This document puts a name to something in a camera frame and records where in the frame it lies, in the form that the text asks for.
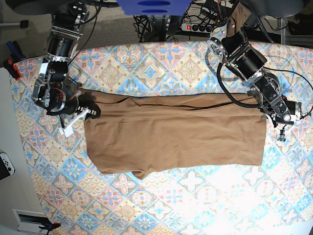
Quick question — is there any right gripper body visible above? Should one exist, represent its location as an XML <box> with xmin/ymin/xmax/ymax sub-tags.
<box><xmin>77</xmin><ymin>96</ymin><xmax>100</xmax><ymax>119</ymax></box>

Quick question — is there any black caster wheel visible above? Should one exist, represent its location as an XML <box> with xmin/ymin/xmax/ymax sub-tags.
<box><xmin>20</xmin><ymin>20</ymin><xmax>29</xmax><ymax>28</ymax></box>

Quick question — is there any white vent box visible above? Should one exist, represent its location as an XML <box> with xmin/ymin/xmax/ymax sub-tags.
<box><xmin>13</xmin><ymin>209</ymin><xmax>48</xmax><ymax>235</ymax></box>

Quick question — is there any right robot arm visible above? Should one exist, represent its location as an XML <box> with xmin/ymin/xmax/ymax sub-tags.
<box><xmin>31</xmin><ymin>1</ymin><xmax>100</xmax><ymax>120</ymax></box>

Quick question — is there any black clamp bottom left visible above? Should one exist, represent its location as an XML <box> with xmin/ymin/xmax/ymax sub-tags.
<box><xmin>39</xmin><ymin>220</ymin><xmax>61</xmax><ymax>235</ymax></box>

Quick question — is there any white game controller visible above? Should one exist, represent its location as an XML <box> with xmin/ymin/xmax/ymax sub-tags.
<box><xmin>0</xmin><ymin>152</ymin><xmax>15</xmax><ymax>180</ymax></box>

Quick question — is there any brown t-shirt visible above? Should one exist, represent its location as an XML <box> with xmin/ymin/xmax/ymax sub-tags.
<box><xmin>81</xmin><ymin>90</ymin><xmax>267</xmax><ymax>179</ymax></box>

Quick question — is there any red black clamp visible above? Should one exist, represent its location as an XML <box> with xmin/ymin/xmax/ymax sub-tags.
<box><xmin>3</xmin><ymin>59</ymin><xmax>22</xmax><ymax>80</ymax></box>

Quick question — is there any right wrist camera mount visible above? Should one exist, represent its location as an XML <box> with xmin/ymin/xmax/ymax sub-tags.
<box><xmin>59</xmin><ymin>106</ymin><xmax>100</xmax><ymax>138</ymax></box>

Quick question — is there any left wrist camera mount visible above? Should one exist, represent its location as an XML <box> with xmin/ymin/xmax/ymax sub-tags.
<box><xmin>276</xmin><ymin>124</ymin><xmax>287</xmax><ymax>142</ymax></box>

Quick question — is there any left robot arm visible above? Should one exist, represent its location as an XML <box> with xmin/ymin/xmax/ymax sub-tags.
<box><xmin>208</xmin><ymin>0</ymin><xmax>311</xmax><ymax>126</ymax></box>

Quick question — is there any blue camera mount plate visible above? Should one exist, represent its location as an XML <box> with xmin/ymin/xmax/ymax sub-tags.
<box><xmin>117</xmin><ymin>0</ymin><xmax>192</xmax><ymax>16</ymax></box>

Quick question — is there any white power strip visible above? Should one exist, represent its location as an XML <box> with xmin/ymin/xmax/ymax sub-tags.
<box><xmin>181</xmin><ymin>23</ymin><xmax>214</xmax><ymax>33</ymax></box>

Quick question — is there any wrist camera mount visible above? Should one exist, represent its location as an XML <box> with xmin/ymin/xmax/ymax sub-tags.
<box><xmin>276</xmin><ymin>124</ymin><xmax>287</xmax><ymax>142</ymax></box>
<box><xmin>59</xmin><ymin>106</ymin><xmax>100</xmax><ymax>138</ymax></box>

